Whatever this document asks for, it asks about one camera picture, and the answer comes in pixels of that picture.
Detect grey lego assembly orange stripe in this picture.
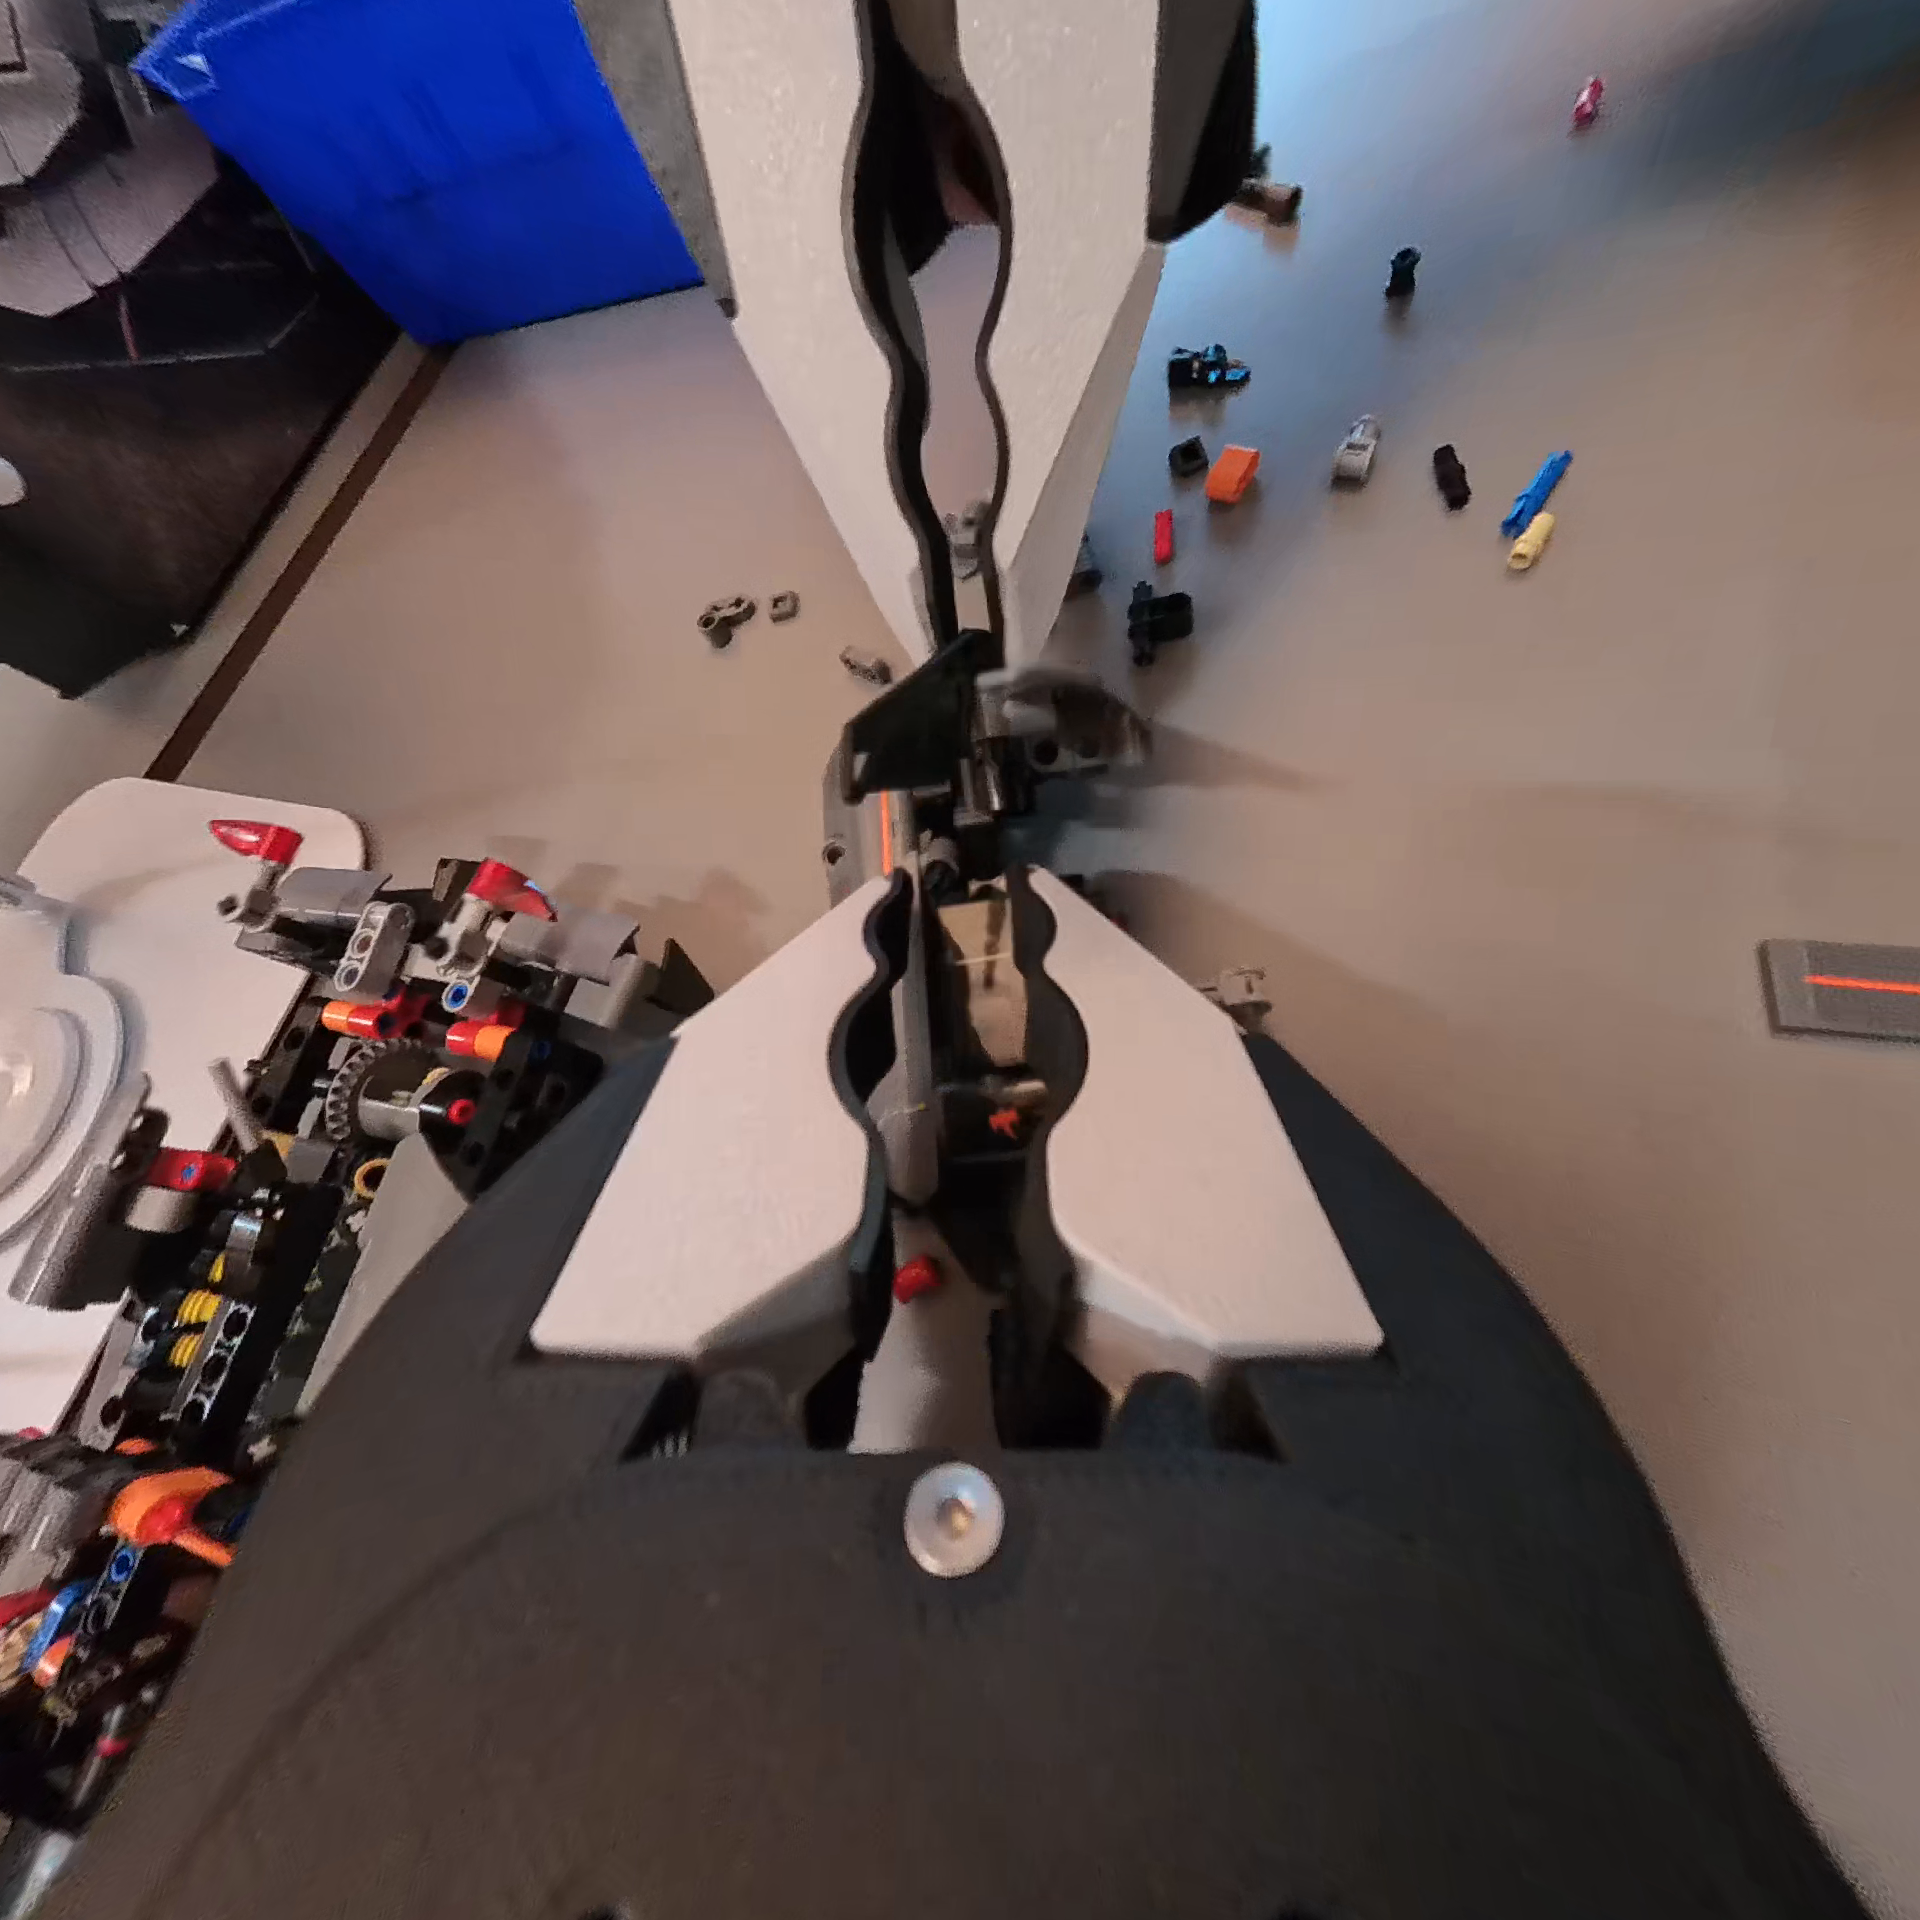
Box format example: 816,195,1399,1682
816,661,1154,1308

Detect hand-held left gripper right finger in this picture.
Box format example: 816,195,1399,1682
1004,867,1384,1381

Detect dark lego box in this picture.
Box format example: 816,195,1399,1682
0,0,407,698

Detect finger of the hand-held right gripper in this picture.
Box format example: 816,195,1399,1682
952,0,1163,634
667,0,962,682

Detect blue plastic bin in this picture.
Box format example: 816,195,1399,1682
130,0,708,348

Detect black lego tile red stripe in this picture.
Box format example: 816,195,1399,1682
1755,939,1920,1041

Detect lego car chassis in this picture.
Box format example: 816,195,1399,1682
0,816,716,1861

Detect white stand base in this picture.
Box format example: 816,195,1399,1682
0,779,367,1434

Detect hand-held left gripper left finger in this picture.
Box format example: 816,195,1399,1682
527,870,918,1368

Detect scattered small lego pieces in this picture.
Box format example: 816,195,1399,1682
944,77,1606,671

